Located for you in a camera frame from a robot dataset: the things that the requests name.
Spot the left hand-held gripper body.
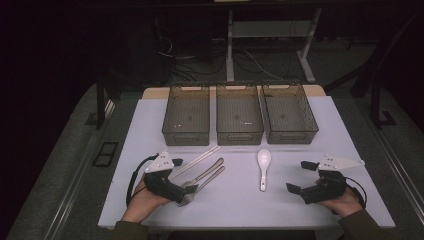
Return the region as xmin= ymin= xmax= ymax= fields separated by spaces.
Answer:
xmin=143 ymin=150 xmax=188 ymax=205

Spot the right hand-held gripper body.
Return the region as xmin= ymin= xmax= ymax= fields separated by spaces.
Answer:
xmin=299 ymin=153 xmax=366 ymax=205

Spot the white chopstick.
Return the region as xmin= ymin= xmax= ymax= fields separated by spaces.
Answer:
xmin=169 ymin=146 xmax=222 ymax=180
xmin=171 ymin=144 xmax=220 ymax=177

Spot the white ceramic spoon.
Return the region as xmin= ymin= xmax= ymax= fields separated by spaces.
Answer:
xmin=257 ymin=148 xmax=273 ymax=193

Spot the smoky clear plastic bin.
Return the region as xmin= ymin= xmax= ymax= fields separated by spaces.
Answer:
xmin=161 ymin=84 xmax=211 ymax=147
xmin=260 ymin=81 xmax=320 ymax=145
xmin=215 ymin=83 xmax=265 ymax=146

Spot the person's right hand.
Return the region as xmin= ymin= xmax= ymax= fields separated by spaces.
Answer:
xmin=314 ymin=178 xmax=364 ymax=218

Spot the person's left hand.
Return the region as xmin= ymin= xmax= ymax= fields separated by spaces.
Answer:
xmin=121 ymin=179 xmax=172 ymax=224

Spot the wooden board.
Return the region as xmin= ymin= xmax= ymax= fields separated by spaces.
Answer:
xmin=142 ymin=84 xmax=327 ymax=100

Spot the dark metal stand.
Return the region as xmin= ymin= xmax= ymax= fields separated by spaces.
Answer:
xmin=369 ymin=83 xmax=398 ymax=130
xmin=95 ymin=74 xmax=116 ymax=131

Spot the right hand-held gripper black cable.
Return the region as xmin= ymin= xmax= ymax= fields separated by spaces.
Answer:
xmin=344 ymin=176 xmax=368 ymax=210

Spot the bundle of floor cables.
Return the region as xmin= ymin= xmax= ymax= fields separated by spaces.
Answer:
xmin=155 ymin=33 xmax=228 ymax=83

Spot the white metal desk frame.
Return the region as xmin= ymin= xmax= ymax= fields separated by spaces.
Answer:
xmin=225 ymin=8 xmax=323 ymax=84

